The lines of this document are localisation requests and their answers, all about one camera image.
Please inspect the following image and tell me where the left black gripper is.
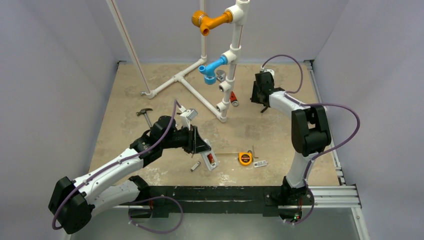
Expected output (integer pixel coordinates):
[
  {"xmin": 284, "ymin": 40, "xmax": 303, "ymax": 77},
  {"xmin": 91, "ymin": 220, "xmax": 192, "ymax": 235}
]
[{"xmin": 161, "ymin": 124, "xmax": 211, "ymax": 154}]

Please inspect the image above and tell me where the white remote control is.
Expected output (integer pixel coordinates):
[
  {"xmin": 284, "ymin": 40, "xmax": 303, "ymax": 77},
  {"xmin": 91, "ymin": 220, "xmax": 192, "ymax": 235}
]
[{"xmin": 200, "ymin": 149, "xmax": 219, "ymax": 171}]

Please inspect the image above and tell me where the red battery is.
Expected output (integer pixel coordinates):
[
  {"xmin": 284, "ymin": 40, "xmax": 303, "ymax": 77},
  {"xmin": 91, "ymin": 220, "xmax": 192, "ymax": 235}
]
[{"xmin": 207, "ymin": 153, "xmax": 215, "ymax": 165}]

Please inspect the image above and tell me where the remote battery cover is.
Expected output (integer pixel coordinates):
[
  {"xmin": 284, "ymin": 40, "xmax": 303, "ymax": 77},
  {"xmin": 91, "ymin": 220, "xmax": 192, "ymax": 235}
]
[{"xmin": 253, "ymin": 160, "xmax": 268, "ymax": 168}]

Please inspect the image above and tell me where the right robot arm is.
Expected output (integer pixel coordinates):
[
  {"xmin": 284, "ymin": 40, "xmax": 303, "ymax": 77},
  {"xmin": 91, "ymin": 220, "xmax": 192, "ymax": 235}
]
[{"xmin": 250, "ymin": 71, "xmax": 332, "ymax": 204}]

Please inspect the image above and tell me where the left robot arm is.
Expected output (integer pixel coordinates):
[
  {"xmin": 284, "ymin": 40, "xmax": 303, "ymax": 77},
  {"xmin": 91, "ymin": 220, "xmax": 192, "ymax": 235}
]
[{"xmin": 48, "ymin": 114, "xmax": 219, "ymax": 235}]

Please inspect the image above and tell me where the silver battery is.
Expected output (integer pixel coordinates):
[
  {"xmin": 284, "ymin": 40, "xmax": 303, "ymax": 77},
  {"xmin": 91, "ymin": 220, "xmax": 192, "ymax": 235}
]
[{"xmin": 190, "ymin": 161, "xmax": 201, "ymax": 172}]

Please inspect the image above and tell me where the red adjustable wrench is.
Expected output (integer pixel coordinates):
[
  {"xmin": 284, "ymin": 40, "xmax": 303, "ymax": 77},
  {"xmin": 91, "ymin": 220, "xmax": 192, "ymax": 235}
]
[{"xmin": 230, "ymin": 91, "xmax": 239, "ymax": 107}]

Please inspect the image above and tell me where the silver pipe clamp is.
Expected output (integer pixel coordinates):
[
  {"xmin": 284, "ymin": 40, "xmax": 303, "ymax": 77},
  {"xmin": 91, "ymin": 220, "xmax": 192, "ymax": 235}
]
[{"xmin": 215, "ymin": 69, "xmax": 226, "ymax": 83}]

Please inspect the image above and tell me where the yellow tape measure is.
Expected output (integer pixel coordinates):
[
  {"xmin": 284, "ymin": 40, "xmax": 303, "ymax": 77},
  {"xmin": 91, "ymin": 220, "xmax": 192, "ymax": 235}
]
[{"xmin": 215, "ymin": 151, "xmax": 255, "ymax": 167}]

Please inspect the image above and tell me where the large hex key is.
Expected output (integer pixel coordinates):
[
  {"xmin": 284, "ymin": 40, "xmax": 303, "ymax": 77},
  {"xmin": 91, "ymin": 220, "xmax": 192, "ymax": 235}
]
[{"xmin": 247, "ymin": 145, "xmax": 259, "ymax": 160}]

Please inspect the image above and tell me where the blue pipe fitting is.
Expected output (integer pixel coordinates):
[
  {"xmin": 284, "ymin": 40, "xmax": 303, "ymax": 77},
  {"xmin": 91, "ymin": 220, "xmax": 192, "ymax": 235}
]
[{"xmin": 198, "ymin": 55, "xmax": 228, "ymax": 85}]

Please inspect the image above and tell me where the black hammer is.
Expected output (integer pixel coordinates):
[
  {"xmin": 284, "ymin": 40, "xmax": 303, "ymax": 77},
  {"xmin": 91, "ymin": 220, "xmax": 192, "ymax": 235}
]
[{"xmin": 136, "ymin": 108, "xmax": 153, "ymax": 128}]

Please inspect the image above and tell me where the black base bar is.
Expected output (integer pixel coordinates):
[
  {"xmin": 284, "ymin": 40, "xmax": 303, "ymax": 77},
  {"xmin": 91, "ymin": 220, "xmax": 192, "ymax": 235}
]
[{"xmin": 123, "ymin": 176, "xmax": 315, "ymax": 222}]

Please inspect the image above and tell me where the orange pipe fitting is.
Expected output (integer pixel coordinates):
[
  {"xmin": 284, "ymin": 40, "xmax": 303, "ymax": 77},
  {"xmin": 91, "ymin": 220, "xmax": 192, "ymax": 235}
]
[{"xmin": 191, "ymin": 10, "xmax": 233, "ymax": 36}]

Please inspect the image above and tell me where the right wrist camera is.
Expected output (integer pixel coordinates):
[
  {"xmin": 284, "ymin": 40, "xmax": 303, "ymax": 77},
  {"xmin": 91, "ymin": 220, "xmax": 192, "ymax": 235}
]
[{"xmin": 259, "ymin": 68, "xmax": 275, "ymax": 77}]

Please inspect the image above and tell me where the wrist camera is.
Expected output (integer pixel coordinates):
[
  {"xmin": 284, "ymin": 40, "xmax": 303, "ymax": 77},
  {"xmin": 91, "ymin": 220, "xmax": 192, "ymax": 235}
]
[
  {"xmin": 259, "ymin": 68, "xmax": 275, "ymax": 77},
  {"xmin": 179, "ymin": 106, "xmax": 198, "ymax": 130}
]

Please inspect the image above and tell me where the red handled cutter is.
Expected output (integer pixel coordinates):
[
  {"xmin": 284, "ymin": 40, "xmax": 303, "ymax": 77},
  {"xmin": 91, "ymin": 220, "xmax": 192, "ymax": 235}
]
[{"xmin": 260, "ymin": 106, "xmax": 269, "ymax": 114}]

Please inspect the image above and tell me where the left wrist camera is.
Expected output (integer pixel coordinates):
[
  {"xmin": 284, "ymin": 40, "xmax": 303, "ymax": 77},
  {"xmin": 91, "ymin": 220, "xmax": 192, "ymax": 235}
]
[{"xmin": 179, "ymin": 106, "xmax": 198, "ymax": 130}]

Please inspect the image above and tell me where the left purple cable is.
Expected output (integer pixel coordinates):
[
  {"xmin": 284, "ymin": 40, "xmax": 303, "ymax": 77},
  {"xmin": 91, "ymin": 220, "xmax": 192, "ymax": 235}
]
[{"xmin": 51, "ymin": 99, "xmax": 183, "ymax": 231}]

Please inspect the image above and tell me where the white PVC pipe frame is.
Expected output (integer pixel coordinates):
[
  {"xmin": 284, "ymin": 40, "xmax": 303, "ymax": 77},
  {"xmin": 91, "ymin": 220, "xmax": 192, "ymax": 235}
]
[{"xmin": 106, "ymin": 0, "xmax": 251, "ymax": 123}]

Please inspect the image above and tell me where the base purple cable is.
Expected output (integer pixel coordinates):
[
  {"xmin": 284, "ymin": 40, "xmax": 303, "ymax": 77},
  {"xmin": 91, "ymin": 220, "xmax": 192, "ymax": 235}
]
[{"xmin": 127, "ymin": 196, "xmax": 184, "ymax": 235}]

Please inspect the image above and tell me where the aluminium frame rail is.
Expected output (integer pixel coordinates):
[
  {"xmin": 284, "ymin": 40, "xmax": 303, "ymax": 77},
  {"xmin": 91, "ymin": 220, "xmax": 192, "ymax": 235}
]
[{"xmin": 71, "ymin": 186, "xmax": 369, "ymax": 240}]

